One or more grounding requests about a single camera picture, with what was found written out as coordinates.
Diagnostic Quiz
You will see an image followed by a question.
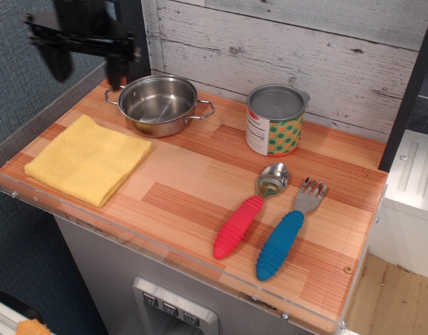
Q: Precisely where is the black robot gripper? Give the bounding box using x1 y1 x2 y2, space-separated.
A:
24 1 140 91

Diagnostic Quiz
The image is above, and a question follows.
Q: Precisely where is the toy can with dotted label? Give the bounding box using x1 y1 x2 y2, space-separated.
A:
246 84 310 157

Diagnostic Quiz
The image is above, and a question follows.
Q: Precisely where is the stainless steel toy pot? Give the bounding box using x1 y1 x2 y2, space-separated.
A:
105 75 216 138

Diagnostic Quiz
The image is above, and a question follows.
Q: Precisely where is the yellow folded cloth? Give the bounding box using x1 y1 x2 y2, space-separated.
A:
24 115 152 208

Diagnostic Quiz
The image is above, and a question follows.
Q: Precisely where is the silver toy cabinet front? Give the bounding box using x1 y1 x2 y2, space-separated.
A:
55 217 307 334

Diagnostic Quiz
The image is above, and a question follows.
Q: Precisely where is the silver dispenser button panel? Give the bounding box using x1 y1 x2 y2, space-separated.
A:
133 276 220 334

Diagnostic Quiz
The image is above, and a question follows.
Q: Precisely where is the orange object bottom left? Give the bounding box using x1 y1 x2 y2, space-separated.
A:
15 319 52 335

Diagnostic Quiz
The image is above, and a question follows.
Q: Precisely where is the white toy appliance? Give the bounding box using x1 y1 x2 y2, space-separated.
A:
368 130 428 278

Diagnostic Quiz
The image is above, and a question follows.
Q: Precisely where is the clear acrylic guard rail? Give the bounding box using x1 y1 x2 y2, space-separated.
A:
0 54 387 334

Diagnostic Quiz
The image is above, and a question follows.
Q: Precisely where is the left black vertical post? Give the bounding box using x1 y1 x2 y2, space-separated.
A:
115 0 151 83

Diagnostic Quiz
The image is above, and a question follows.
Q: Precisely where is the spoon with red handle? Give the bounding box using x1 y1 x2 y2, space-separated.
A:
213 163 290 260

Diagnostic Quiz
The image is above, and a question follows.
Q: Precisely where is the fork with blue handle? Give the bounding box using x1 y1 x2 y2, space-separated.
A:
256 178 327 281

